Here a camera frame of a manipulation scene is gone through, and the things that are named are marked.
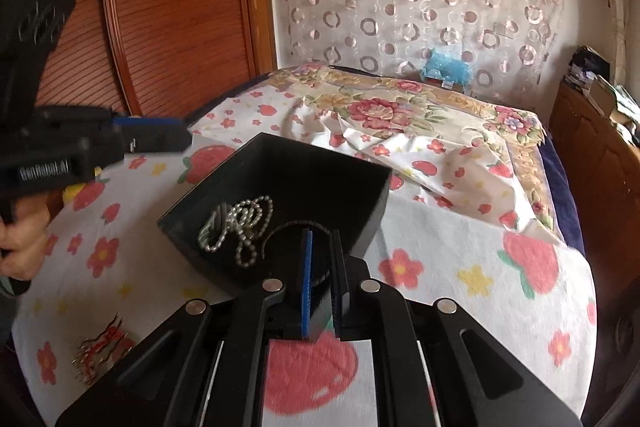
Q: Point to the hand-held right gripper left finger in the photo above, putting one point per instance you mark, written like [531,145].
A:
[306,287]

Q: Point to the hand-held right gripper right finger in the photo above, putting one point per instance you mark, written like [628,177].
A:
[343,292]

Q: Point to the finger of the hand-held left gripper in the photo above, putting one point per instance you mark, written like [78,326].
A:
[160,141]
[150,122]

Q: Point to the black jewelry box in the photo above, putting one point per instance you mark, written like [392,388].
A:
[300,177]

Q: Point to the person's left hand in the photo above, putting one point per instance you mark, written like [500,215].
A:
[22,247]

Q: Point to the yellow cloth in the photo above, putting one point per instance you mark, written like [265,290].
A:
[75,193]

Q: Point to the strawberry flower print towel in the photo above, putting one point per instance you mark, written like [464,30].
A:
[440,267]

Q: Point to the wooden slatted wardrobe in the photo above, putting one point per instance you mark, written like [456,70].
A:
[175,7]

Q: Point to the floral peony bedspread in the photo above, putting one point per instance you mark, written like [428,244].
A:
[380,107]

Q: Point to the blue plastic bag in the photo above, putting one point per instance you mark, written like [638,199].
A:
[445,67]

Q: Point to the stack of books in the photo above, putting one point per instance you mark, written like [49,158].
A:
[612,99]

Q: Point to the dark clothes pile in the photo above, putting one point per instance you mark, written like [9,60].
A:
[587,64]

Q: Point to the circle pattern window curtain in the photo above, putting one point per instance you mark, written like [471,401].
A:
[607,7]

